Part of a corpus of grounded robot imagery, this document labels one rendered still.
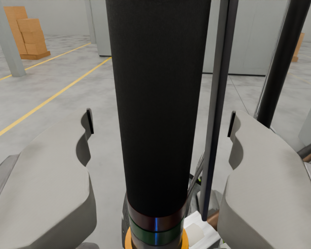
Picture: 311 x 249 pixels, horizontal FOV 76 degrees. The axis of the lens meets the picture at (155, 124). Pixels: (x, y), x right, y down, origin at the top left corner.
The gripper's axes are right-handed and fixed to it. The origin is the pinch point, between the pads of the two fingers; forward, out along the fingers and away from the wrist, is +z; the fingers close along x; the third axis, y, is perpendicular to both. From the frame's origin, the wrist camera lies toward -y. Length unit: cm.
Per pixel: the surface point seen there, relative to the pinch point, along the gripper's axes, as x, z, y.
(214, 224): 4.9, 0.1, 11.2
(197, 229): 3.3, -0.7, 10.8
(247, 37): 205, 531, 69
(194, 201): 12, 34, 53
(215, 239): 4.7, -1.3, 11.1
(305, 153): 17.4, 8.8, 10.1
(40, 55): -435, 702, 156
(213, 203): 17, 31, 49
